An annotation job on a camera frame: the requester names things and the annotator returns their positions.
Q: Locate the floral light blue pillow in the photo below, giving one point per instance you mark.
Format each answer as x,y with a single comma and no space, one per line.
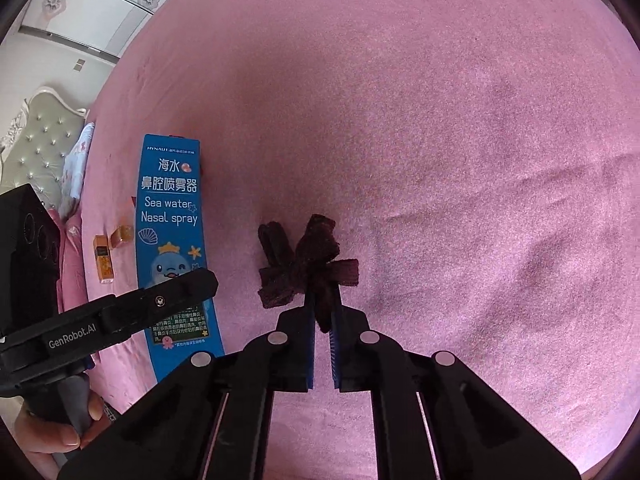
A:
77,165

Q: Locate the dark maroon fabric bow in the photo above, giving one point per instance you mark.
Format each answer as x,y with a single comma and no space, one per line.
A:
310,255

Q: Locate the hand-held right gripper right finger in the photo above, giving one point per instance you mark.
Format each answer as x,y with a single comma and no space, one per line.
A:
334,355

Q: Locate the amber glass bottle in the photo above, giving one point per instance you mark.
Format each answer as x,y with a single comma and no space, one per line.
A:
122,236

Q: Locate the pink folded quilt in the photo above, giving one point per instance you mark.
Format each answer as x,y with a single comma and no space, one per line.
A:
72,255

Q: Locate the green tufted headboard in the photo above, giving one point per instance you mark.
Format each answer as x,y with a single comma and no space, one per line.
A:
37,150

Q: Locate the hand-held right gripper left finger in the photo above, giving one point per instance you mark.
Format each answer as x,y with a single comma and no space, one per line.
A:
311,355

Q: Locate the wall switch beside wardrobe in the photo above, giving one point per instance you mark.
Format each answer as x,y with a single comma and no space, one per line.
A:
80,64

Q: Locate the white floral wardrobe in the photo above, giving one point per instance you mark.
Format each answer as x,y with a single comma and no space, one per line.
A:
105,0

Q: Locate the small orange brown box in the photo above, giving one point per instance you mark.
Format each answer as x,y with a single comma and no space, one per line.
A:
103,260

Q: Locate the blue printed carton box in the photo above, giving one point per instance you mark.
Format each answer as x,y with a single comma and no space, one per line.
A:
170,200

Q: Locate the person's left hand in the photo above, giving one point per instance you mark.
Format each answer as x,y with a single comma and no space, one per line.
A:
45,445

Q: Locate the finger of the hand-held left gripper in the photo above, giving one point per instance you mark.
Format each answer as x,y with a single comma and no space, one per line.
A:
165,297

